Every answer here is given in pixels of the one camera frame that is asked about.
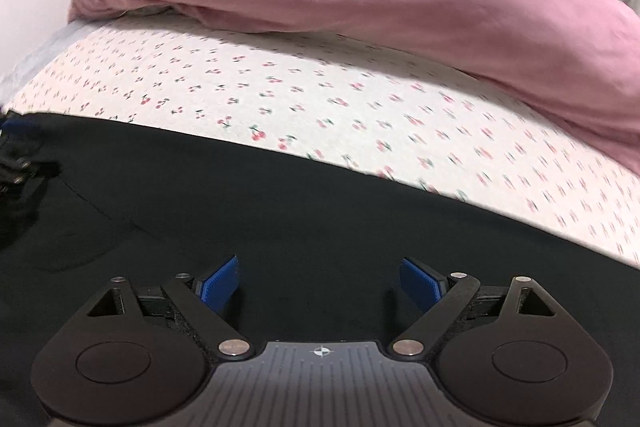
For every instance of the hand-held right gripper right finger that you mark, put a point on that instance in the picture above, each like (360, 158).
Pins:
(419, 283)

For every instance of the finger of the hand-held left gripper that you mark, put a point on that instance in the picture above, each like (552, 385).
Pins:
(17, 169)
(17, 125)

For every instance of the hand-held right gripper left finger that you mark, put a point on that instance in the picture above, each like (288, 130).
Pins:
(219, 281)

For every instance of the cherry print bed sheet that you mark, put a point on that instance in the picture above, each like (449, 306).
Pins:
(280, 92)

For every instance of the black pants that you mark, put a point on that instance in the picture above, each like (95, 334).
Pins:
(300, 217)

